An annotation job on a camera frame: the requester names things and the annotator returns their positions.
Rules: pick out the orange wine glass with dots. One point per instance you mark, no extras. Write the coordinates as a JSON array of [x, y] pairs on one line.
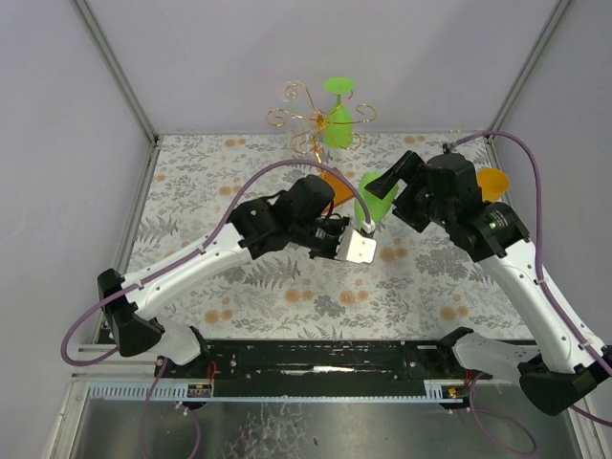
[[494, 183]]

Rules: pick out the orange wooden rack base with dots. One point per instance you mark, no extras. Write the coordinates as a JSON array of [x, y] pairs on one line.
[[342, 192]]

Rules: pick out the left grey cable duct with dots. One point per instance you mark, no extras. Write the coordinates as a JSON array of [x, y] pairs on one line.
[[163, 391]]

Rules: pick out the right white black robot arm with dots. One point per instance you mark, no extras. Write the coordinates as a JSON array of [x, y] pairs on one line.
[[568, 361]]

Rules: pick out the floral table mat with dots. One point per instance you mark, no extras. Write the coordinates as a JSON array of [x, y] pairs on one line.
[[418, 287]]

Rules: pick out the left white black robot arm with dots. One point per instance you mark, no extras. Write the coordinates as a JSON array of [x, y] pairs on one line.
[[301, 215]]

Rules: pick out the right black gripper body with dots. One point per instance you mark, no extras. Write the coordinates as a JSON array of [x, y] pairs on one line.
[[411, 192]]

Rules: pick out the right grey cable duct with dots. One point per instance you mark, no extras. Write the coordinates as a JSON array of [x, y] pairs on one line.
[[452, 391]]

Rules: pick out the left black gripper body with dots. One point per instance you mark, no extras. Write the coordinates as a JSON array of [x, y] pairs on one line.
[[332, 234]]

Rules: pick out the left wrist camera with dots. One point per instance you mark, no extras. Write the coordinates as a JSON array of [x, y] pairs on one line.
[[353, 247]]

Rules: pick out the gold wire glass rack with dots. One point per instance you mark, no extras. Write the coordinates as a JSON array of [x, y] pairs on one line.
[[310, 142]]

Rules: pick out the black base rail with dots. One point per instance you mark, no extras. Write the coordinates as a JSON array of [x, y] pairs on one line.
[[318, 370]]

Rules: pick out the green wine glass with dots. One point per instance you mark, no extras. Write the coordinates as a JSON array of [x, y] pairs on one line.
[[338, 132], [378, 207]]

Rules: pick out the grey cable duct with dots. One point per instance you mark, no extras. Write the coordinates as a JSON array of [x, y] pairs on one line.
[[163, 391], [452, 391]]

